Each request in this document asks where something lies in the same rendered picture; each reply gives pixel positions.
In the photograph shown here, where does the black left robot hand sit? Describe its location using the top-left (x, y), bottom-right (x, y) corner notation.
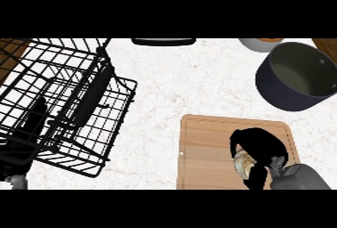
top-left (0, 97), bottom-right (50, 183)

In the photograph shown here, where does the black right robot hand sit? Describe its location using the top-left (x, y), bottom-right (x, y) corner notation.
top-left (227, 126), bottom-right (289, 191)

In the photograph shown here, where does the cream frosted cupcake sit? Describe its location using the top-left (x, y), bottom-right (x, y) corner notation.
top-left (233, 149), bottom-right (258, 181)

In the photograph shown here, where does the pale wooden cutting board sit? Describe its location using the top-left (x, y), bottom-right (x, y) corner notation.
top-left (174, 113), bottom-right (303, 191)

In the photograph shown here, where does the dark blue cooking pot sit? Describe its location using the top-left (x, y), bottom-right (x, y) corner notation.
top-left (254, 41), bottom-right (337, 112)

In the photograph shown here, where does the brown wooden board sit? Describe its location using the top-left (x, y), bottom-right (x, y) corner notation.
top-left (0, 37), bottom-right (32, 83)

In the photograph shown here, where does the white round bowl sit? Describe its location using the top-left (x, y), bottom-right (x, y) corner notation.
top-left (236, 37), bottom-right (283, 53)

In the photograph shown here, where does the orange round item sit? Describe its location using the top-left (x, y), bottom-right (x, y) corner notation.
top-left (255, 37), bottom-right (283, 43)

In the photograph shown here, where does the brown wooden cabinet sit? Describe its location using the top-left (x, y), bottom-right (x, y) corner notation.
top-left (310, 37), bottom-right (337, 65)

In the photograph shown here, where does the black tiered wire basket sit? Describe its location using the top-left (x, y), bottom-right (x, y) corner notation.
top-left (0, 37), bottom-right (138, 179)

